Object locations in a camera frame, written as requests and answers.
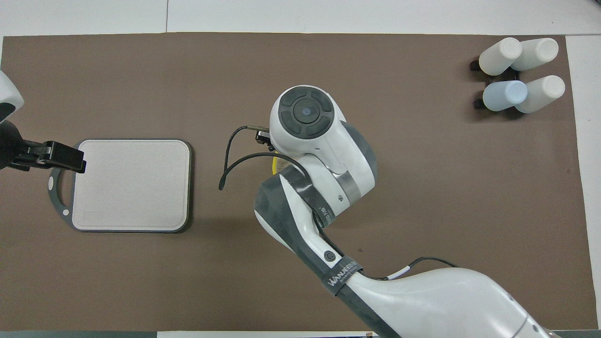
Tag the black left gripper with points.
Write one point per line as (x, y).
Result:
(65, 157)

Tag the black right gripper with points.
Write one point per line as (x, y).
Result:
(263, 137)

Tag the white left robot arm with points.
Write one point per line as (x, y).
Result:
(9, 145)

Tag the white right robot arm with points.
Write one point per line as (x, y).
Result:
(422, 300)

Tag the brown table mat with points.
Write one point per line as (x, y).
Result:
(141, 281)

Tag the black bottle rack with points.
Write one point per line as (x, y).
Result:
(475, 65)

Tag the pale blue plastic bottle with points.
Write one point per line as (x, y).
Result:
(504, 96)

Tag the white plastic bottle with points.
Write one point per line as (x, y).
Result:
(498, 56)
(544, 91)
(540, 50)

